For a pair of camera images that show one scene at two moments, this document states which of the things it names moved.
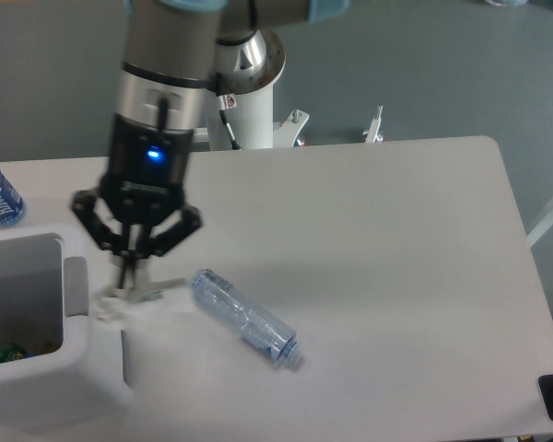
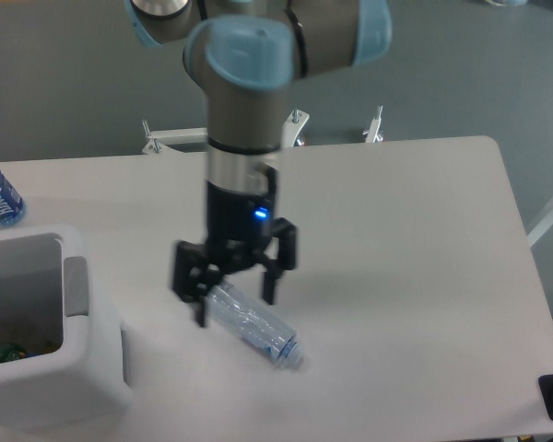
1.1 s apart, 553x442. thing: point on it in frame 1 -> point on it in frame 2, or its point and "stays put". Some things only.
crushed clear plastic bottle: x=253 y=322 stays put
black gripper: x=145 y=180 -> x=238 y=225
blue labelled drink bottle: x=1 y=203 stays put
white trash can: x=36 y=293 stays put
